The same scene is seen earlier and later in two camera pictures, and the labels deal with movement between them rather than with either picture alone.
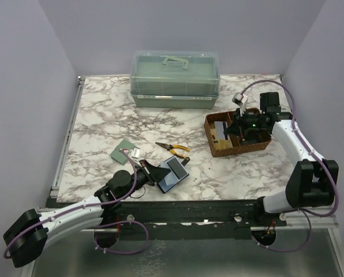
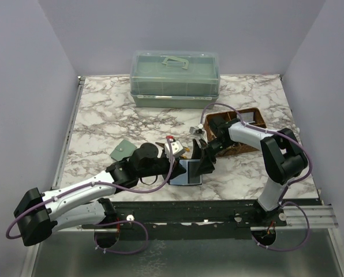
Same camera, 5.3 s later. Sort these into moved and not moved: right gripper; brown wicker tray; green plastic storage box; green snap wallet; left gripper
Moved: right gripper; left gripper
Not moved: green plastic storage box; green snap wallet; brown wicker tray
